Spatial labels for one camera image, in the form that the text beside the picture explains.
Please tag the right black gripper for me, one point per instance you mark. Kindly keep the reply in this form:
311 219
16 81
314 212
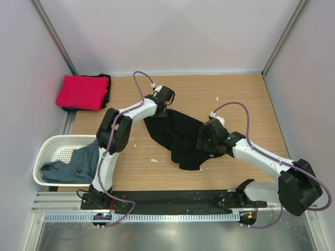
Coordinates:
203 134

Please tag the black t shirt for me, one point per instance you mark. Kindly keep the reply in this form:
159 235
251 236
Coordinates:
178 133
107 89

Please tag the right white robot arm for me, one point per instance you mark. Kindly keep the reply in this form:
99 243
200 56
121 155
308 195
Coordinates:
294 186

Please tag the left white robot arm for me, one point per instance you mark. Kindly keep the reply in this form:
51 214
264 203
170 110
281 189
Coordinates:
113 136

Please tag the folded red t shirt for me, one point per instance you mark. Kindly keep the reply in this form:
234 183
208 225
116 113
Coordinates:
82 91

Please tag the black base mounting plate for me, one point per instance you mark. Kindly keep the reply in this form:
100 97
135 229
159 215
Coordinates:
196 202

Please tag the folded black t shirt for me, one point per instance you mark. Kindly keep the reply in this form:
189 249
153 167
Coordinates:
107 89

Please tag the grey blue t shirt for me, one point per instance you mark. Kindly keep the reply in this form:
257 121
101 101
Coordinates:
80 170

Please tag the white laundry basket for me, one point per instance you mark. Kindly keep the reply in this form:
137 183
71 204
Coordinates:
59 148

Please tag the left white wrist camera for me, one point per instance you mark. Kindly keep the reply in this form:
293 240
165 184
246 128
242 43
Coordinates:
156 88

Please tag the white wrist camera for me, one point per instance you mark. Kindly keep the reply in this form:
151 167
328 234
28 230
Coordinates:
212 116
156 88

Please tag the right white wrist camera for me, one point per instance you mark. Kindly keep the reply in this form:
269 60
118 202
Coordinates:
212 116

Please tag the slotted grey cable duct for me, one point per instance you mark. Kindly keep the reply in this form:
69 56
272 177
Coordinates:
105 217

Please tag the left aluminium corner post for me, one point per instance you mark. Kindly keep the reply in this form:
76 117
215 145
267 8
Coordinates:
54 35

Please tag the aluminium corner post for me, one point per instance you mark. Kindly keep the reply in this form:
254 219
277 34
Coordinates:
290 26
54 35

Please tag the right aluminium corner post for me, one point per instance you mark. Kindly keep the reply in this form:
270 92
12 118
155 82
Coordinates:
290 26

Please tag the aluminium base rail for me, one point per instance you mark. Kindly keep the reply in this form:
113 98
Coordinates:
67 201

